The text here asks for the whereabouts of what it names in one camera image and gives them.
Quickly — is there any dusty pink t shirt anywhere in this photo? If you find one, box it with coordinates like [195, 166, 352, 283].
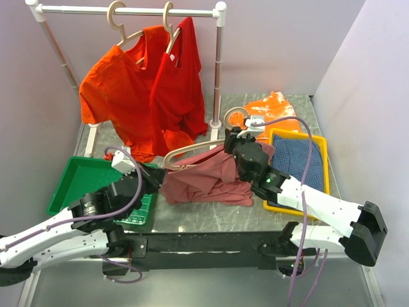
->
[159, 142, 275, 207]

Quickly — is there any green plastic tray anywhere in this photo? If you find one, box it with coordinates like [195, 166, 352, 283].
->
[47, 156, 157, 226]

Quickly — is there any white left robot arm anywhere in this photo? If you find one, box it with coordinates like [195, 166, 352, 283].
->
[1, 164, 167, 287]

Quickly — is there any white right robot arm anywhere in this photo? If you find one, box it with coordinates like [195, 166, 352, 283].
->
[224, 127, 387, 267]

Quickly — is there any blue checked shirt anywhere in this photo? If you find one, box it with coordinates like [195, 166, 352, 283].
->
[267, 134, 324, 210]

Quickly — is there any orange white patterned shirt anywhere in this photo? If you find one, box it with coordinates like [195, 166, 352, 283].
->
[224, 91, 302, 143]

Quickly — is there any red t shirt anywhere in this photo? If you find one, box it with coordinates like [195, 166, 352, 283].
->
[150, 17, 208, 156]

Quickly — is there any orange t shirt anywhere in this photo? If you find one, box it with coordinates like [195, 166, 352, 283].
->
[79, 26, 193, 162]

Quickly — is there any beige hanger with red shirt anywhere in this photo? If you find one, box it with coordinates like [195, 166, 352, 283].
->
[162, 1, 180, 55]

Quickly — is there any beige hanger with orange shirt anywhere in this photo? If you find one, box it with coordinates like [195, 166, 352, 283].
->
[106, 1, 145, 49]

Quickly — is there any yellow plastic tray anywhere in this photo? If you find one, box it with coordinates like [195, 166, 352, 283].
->
[263, 128, 332, 221]

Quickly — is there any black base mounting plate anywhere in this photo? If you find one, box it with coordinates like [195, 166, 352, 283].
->
[106, 231, 298, 272]

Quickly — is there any white clothes rack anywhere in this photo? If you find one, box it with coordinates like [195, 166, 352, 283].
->
[25, 1, 227, 140]

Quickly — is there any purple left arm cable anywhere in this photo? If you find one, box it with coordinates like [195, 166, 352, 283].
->
[0, 146, 143, 253]

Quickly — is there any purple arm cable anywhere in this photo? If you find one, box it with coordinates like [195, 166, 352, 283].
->
[252, 117, 328, 307]
[0, 146, 143, 253]

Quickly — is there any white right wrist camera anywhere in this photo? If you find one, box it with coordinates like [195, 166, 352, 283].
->
[238, 115, 265, 138]

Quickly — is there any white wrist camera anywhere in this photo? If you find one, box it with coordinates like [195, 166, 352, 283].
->
[104, 150, 135, 175]
[238, 115, 265, 138]

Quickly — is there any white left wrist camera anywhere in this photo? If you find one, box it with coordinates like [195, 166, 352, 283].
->
[104, 150, 135, 175]

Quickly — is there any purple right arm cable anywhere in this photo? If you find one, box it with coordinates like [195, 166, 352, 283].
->
[252, 117, 328, 307]

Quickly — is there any aluminium frame rail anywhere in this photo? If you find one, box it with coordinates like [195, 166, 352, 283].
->
[17, 259, 134, 306]

